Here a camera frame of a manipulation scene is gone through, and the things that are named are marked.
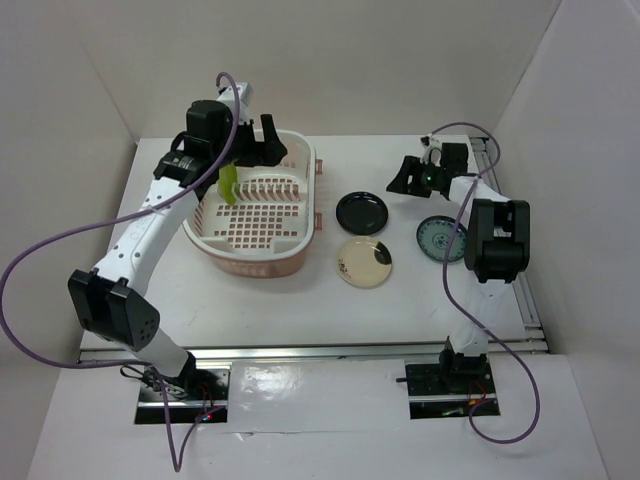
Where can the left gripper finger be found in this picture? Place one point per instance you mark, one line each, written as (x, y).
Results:
(247, 151)
(274, 149)

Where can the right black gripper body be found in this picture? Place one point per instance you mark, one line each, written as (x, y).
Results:
(432, 175)

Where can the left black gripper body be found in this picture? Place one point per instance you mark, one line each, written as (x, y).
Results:
(218, 147)

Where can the green plate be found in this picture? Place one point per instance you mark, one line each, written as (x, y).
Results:
(226, 181)

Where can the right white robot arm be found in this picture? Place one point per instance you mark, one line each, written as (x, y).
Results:
(496, 249)

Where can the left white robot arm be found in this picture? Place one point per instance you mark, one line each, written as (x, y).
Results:
(110, 298)

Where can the white pink dish rack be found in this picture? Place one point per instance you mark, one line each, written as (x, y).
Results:
(267, 231)

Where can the blue patterned plate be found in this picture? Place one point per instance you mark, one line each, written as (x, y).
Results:
(436, 235)

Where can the beige plate with black mark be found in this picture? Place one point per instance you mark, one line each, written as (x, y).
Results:
(364, 262)

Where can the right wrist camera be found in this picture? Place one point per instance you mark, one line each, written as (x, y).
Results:
(432, 149)

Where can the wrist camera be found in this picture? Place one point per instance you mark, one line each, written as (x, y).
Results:
(432, 149)
(237, 98)

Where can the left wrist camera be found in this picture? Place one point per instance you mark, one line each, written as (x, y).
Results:
(237, 98)

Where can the aluminium rail frame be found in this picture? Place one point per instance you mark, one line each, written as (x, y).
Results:
(314, 313)

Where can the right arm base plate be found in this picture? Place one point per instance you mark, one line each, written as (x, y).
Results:
(429, 397)

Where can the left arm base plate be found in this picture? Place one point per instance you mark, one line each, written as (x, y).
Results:
(183, 407)

